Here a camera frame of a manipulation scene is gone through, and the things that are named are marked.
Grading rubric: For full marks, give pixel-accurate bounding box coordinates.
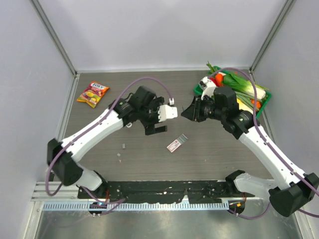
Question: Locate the green plastic tray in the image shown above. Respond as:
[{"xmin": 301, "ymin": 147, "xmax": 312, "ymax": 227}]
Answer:
[{"xmin": 206, "ymin": 63, "xmax": 271, "ymax": 117}]

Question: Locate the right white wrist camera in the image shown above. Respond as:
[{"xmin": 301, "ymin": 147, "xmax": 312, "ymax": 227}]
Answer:
[{"xmin": 199, "ymin": 77, "xmax": 217, "ymax": 100}]

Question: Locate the green bok choy toy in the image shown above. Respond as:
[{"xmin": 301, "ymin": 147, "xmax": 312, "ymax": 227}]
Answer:
[{"xmin": 223, "ymin": 73, "xmax": 266, "ymax": 100}]

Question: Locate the red chili pepper toy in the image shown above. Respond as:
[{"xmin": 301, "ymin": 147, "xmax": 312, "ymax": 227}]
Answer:
[{"xmin": 210, "ymin": 77, "xmax": 219, "ymax": 87}]

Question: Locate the green long beans toy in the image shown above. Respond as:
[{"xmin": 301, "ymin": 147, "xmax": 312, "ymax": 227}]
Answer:
[{"xmin": 235, "ymin": 91, "xmax": 262, "ymax": 112}]

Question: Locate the purple cable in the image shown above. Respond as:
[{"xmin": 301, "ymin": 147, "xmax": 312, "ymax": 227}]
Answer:
[
  {"xmin": 44, "ymin": 76, "xmax": 175, "ymax": 216},
  {"xmin": 208, "ymin": 67, "xmax": 319, "ymax": 220}
]

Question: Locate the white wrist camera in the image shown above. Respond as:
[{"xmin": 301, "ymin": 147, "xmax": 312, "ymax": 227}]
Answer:
[
  {"xmin": 199, "ymin": 77, "xmax": 217, "ymax": 100},
  {"xmin": 158, "ymin": 105, "xmax": 178, "ymax": 122}
]

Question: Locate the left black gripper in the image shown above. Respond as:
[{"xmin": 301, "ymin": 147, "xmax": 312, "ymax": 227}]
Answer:
[{"xmin": 139, "ymin": 98, "xmax": 167, "ymax": 135}]

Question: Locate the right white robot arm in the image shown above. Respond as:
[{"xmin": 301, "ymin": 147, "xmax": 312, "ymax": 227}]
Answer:
[{"xmin": 181, "ymin": 87, "xmax": 319, "ymax": 217}]

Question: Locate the white slotted cable duct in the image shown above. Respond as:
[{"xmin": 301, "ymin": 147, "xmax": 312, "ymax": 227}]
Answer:
[{"xmin": 42, "ymin": 201, "xmax": 229, "ymax": 212}]

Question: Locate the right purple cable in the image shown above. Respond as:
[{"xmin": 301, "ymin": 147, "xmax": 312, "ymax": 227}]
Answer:
[{"xmin": 208, "ymin": 67, "xmax": 319, "ymax": 220}]

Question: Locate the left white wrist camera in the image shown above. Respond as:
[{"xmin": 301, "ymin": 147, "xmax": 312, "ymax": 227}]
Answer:
[{"xmin": 158, "ymin": 105, "xmax": 178, "ymax": 122}]

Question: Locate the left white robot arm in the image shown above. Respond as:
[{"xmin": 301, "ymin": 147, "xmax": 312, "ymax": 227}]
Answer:
[{"xmin": 45, "ymin": 86, "xmax": 177, "ymax": 199}]

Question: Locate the small orange carrot toy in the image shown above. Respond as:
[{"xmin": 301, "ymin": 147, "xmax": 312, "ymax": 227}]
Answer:
[{"xmin": 251, "ymin": 99, "xmax": 261, "ymax": 109}]

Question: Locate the red staple box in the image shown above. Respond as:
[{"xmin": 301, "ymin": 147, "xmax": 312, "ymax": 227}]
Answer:
[{"xmin": 166, "ymin": 134, "xmax": 188, "ymax": 153}]

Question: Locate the orange candy bag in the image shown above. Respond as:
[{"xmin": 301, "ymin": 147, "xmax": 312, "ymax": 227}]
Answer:
[{"xmin": 77, "ymin": 81, "xmax": 109, "ymax": 108}]

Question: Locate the yellow napa cabbage toy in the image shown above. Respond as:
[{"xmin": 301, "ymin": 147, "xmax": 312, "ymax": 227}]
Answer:
[{"xmin": 237, "ymin": 98, "xmax": 253, "ymax": 113}]

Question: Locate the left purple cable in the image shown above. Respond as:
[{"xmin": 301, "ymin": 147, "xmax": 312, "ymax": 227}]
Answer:
[{"xmin": 44, "ymin": 76, "xmax": 175, "ymax": 216}]

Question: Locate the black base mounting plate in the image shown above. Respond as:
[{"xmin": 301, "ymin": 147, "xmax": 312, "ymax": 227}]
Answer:
[{"xmin": 77, "ymin": 180, "xmax": 256, "ymax": 204}]

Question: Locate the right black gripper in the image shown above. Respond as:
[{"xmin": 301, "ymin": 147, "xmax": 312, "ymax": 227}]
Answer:
[{"xmin": 182, "ymin": 94, "xmax": 226, "ymax": 122}]

